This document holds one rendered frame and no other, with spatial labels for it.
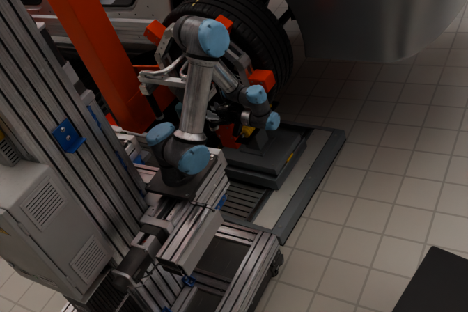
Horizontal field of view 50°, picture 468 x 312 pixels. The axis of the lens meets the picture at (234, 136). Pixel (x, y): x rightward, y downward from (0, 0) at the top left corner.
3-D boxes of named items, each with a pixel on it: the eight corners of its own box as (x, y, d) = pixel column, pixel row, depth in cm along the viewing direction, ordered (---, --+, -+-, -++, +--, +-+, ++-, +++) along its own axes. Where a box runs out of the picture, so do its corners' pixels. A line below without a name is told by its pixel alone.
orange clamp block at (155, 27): (170, 30, 240) (155, 18, 239) (160, 39, 235) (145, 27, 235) (166, 38, 246) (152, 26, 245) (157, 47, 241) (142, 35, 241)
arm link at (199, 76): (184, 161, 190) (207, 17, 175) (209, 176, 179) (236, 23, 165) (158, 165, 181) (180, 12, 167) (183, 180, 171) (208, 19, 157)
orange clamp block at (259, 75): (260, 81, 230) (276, 82, 225) (251, 91, 226) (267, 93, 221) (255, 68, 226) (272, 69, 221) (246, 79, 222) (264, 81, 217)
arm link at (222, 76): (154, 28, 175) (224, 105, 210) (172, 34, 168) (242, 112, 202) (173, 3, 177) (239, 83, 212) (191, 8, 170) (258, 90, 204)
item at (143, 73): (192, 56, 232) (184, 36, 226) (168, 81, 222) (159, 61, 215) (165, 53, 242) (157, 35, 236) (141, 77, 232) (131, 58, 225)
